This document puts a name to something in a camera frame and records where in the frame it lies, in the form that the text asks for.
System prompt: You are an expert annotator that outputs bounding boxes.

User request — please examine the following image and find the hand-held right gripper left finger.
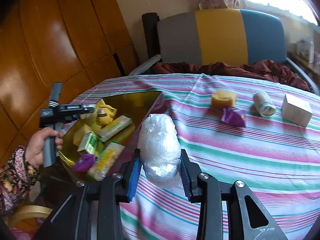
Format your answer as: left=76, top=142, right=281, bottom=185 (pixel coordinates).
left=32, top=149, right=143, bottom=240

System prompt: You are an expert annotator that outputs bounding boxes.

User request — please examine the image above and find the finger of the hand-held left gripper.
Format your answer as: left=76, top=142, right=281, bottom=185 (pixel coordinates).
left=79, top=106, right=95, bottom=117

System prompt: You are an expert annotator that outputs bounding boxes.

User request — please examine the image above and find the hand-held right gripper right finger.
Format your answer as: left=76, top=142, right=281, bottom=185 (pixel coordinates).
left=180, top=149, right=289, bottom=240

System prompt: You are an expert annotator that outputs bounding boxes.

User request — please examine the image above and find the yellow green cracker packet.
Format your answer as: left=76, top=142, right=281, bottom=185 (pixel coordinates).
left=87, top=141, right=125, bottom=181
left=97, top=115, right=133, bottom=142

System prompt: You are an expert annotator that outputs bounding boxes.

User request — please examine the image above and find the clear plastic bag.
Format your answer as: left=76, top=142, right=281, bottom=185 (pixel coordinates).
left=137, top=114, right=182, bottom=187

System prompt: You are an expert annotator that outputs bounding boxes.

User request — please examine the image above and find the purple snack packet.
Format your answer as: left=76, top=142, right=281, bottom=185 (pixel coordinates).
left=72, top=154, right=97, bottom=172
left=220, top=106, right=247, bottom=128

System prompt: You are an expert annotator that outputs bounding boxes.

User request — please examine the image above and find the golden cardboard box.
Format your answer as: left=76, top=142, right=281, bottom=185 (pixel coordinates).
left=59, top=92, right=163, bottom=182

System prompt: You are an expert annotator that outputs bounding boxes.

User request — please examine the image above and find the person's left forearm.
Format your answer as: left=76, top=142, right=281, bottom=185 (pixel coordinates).
left=0, top=145, right=41, bottom=215

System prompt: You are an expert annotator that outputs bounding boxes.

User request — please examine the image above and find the person's left hand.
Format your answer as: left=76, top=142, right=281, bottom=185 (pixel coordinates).
left=25, top=127, right=64, bottom=168

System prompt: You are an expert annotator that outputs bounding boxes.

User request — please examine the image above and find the green white carton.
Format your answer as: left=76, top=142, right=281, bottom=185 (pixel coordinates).
left=77, top=131, right=98, bottom=155

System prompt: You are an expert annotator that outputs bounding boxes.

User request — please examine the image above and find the striped tablecloth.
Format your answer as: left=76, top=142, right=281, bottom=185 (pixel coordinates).
left=72, top=74, right=320, bottom=240

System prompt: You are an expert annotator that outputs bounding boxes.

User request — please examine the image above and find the wooden wardrobe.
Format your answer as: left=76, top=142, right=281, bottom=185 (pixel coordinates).
left=0, top=0, right=138, bottom=160

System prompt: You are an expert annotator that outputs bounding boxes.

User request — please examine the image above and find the yellow sponge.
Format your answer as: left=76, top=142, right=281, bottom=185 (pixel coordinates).
left=211, top=89, right=237, bottom=108

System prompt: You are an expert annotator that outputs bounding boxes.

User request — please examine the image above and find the black rolled mat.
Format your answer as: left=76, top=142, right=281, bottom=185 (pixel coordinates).
left=142, top=12, right=160, bottom=60

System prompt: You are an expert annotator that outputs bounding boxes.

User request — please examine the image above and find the curved wooden chair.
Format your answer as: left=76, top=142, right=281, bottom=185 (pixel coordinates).
left=4, top=204, right=53, bottom=228

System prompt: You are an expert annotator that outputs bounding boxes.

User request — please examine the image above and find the rolled white cloth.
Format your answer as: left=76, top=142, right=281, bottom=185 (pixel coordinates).
left=253, top=91, right=277, bottom=117

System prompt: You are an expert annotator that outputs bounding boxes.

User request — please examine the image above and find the maroon blanket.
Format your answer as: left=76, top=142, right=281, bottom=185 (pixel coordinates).
left=151, top=59, right=312, bottom=92

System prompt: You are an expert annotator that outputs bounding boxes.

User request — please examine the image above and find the white cardboard box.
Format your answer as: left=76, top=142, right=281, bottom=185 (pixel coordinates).
left=282, top=94, right=313, bottom=127

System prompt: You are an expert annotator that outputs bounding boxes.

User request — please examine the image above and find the grey yellow blue chair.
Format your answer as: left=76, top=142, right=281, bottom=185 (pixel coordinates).
left=129, top=9, right=320, bottom=95

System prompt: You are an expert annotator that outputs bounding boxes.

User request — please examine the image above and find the wooden side table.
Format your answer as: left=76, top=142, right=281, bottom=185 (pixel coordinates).
left=287, top=51, right=320, bottom=87

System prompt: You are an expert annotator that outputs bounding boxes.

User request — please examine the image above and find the white plastic container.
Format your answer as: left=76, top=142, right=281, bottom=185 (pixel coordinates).
left=296, top=39, right=315, bottom=63

